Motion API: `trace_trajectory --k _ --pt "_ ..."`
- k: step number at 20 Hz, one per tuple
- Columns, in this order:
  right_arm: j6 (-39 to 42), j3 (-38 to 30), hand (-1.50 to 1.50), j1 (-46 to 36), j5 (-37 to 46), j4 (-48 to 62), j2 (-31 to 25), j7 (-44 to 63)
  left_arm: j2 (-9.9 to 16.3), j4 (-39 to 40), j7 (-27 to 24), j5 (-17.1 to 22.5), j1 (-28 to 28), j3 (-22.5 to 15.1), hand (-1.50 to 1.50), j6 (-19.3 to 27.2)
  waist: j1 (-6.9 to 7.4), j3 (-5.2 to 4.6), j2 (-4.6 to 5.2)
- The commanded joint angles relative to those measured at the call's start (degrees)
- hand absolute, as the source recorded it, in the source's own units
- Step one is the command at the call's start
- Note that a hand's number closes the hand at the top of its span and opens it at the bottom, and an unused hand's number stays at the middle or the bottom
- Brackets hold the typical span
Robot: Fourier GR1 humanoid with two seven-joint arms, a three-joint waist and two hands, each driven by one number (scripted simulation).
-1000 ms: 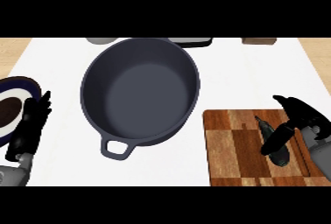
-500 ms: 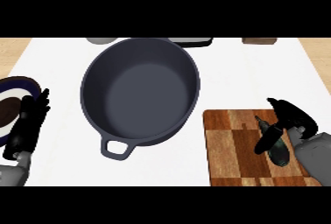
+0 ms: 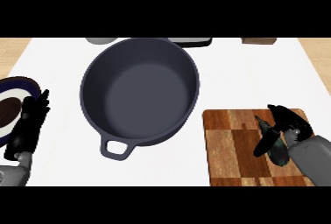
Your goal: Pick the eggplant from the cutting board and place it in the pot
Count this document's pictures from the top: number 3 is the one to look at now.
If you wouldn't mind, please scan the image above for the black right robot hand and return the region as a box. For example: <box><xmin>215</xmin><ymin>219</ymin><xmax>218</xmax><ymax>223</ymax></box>
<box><xmin>253</xmin><ymin>103</ymin><xmax>315</xmax><ymax>158</ymax></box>

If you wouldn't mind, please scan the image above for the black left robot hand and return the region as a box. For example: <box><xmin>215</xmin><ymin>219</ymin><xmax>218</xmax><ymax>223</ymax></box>
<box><xmin>4</xmin><ymin>88</ymin><xmax>52</xmax><ymax>162</ymax></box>

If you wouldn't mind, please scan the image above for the brown wooden cutting board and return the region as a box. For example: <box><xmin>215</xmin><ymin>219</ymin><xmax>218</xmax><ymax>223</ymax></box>
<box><xmin>202</xmin><ymin>108</ymin><xmax>317</xmax><ymax>187</ymax></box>

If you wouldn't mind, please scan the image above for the dark grey oval pot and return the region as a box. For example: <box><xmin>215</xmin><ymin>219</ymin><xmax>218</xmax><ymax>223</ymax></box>
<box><xmin>79</xmin><ymin>38</ymin><xmax>203</xmax><ymax>162</ymax></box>

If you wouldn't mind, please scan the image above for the blue and white plate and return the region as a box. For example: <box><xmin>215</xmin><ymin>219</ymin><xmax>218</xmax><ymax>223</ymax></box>
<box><xmin>0</xmin><ymin>76</ymin><xmax>44</xmax><ymax>148</ymax></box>

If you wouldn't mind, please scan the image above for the brown wooden block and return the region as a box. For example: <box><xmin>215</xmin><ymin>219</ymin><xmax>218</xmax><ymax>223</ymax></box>
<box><xmin>242</xmin><ymin>38</ymin><xmax>279</xmax><ymax>46</ymax></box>

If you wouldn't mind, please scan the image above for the grey round object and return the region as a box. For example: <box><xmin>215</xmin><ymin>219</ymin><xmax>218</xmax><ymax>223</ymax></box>
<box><xmin>85</xmin><ymin>38</ymin><xmax>120</xmax><ymax>46</ymax></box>

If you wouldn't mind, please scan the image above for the black and grey appliance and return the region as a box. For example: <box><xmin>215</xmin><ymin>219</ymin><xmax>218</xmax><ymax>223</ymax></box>
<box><xmin>168</xmin><ymin>38</ymin><xmax>213</xmax><ymax>48</ymax></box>

